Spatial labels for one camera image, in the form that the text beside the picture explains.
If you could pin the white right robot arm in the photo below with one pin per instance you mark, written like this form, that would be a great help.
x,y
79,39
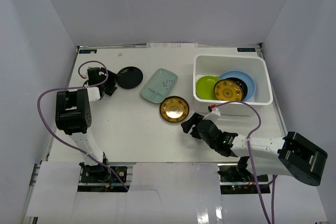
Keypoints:
x,y
292,155

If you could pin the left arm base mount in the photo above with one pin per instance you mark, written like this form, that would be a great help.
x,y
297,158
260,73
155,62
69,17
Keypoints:
x,y
98,179

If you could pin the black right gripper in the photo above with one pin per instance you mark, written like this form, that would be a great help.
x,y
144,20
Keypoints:
x,y
197,117

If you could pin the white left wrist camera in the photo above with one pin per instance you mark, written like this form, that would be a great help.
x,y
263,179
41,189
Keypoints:
x,y
85,75

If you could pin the blue table label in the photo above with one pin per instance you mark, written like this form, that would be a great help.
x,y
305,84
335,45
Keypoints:
x,y
87,51
246,49

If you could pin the black round plate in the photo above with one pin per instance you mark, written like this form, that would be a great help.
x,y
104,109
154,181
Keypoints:
x,y
242,85
129,77

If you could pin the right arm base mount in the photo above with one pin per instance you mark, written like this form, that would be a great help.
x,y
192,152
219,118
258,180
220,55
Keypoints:
x,y
232,182

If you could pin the white plastic bin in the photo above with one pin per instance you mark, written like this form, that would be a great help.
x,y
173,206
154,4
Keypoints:
x,y
212,65

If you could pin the white paper sheet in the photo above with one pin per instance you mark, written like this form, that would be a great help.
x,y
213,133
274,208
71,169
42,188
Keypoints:
x,y
171,45

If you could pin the yellow patterned plate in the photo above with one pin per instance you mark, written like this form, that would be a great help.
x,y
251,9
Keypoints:
x,y
174,109
228,90

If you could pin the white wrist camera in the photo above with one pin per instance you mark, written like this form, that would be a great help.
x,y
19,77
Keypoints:
x,y
214,113
85,75

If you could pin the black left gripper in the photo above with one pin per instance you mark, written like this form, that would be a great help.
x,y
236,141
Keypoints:
x,y
111,82

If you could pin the right blue table label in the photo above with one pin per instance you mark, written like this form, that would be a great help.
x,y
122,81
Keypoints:
x,y
246,49

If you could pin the left blue table label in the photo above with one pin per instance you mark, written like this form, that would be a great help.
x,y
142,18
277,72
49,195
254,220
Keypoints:
x,y
87,51

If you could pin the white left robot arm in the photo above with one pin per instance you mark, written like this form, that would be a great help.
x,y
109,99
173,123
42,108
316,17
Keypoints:
x,y
73,112

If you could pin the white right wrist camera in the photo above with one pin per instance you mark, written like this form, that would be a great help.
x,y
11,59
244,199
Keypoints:
x,y
214,113

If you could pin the pale blue rectangular divided plate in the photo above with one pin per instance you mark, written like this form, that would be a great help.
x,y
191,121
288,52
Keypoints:
x,y
159,86

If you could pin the lime green round plate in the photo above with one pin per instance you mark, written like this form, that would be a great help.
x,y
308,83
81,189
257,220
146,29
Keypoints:
x,y
205,87

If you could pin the light blue round plate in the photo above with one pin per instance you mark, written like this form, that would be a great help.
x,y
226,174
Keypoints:
x,y
245,78

